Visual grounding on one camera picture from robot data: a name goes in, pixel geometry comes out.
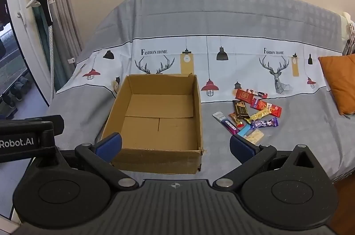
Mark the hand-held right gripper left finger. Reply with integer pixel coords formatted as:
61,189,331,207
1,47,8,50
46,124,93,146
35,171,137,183
36,132,139,191

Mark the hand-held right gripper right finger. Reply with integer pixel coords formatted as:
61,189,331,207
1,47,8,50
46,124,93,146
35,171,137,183
212,135,319,190

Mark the white biscuit packet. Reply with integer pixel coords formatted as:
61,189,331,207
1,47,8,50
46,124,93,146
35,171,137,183
246,129,264,145

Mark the light blue snack packet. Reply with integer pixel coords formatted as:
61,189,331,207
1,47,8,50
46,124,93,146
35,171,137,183
237,124,253,137

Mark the orange brown small packet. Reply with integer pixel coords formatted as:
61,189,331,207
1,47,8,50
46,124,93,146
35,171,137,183
228,112,244,126

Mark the white purple stick packet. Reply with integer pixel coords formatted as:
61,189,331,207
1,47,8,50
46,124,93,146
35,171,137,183
212,112,240,136

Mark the purple candy wrapper packet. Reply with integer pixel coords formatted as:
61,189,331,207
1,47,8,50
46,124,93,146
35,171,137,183
250,117,278,130

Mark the yellow snack packet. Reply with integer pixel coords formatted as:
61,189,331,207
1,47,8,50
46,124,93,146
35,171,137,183
244,109,271,124

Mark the dark brown chocolate bar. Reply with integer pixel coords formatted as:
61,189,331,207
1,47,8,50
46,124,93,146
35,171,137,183
232,100,250,118

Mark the dark red snack packet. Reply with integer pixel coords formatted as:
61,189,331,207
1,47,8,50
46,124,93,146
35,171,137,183
250,98,267,111

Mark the red white snack packet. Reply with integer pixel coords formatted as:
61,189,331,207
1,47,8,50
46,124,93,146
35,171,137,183
265,103,282,118

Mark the brown cardboard box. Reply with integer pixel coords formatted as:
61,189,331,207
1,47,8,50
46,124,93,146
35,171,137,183
100,73,204,175

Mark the red square snack packet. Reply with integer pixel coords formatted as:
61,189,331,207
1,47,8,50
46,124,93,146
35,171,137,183
236,89,253,101

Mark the red black stick packet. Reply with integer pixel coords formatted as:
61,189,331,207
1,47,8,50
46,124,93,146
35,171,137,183
248,89,268,98

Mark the dark shoe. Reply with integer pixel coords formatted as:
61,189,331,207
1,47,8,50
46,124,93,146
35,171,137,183
0,91,18,117

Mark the grey shoe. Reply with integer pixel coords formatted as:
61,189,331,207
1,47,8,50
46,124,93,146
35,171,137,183
12,76,32,101

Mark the garment steamer with hanger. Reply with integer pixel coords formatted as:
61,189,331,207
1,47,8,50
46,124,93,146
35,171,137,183
24,0,84,93

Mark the orange pillow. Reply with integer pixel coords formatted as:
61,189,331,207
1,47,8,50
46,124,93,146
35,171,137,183
318,53,355,116

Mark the grey printed bedsheet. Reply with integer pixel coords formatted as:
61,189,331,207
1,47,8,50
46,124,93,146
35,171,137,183
46,0,355,191

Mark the black garment steamer head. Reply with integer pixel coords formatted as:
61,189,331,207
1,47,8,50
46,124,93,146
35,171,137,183
26,0,54,27

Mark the grey steamer hose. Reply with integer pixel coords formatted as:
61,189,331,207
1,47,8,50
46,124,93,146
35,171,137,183
48,25,56,104

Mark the white window frame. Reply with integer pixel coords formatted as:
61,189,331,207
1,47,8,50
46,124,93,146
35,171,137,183
0,0,51,109

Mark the bundle of cables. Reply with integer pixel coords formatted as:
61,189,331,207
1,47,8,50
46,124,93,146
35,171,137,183
342,12,355,56

